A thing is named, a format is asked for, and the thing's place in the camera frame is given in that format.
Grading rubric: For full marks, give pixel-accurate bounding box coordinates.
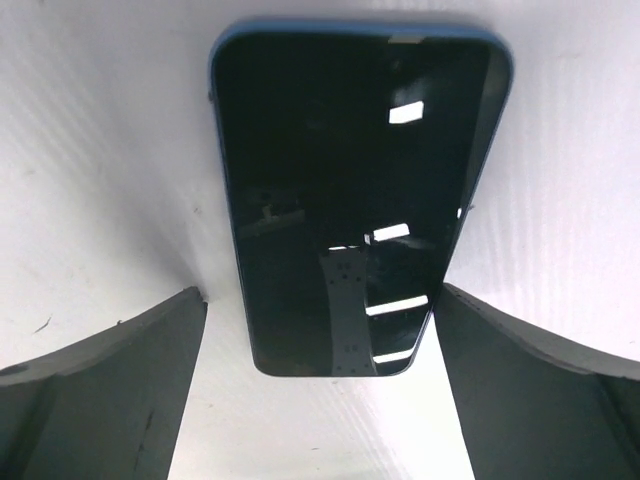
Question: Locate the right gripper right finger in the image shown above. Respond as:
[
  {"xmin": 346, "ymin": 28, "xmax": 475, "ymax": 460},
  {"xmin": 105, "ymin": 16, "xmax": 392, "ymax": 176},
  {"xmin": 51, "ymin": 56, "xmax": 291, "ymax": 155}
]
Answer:
[{"xmin": 435, "ymin": 284, "xmax": 639, "ymax": 479}]

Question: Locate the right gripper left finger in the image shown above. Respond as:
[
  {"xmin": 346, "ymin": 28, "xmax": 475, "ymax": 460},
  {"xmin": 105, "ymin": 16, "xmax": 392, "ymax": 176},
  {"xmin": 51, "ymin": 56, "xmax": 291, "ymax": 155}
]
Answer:
[{"xmin": 1, "ymin": 287, "xmax": 207, "ymax": 479}]

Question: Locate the blue phone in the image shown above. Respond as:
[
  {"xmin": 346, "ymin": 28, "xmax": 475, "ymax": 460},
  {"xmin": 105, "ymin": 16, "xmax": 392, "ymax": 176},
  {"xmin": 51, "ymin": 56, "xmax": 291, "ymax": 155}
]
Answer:
[{"xmin": 210, "ymin": 18, "xmax": 514, "ymax": 377}]

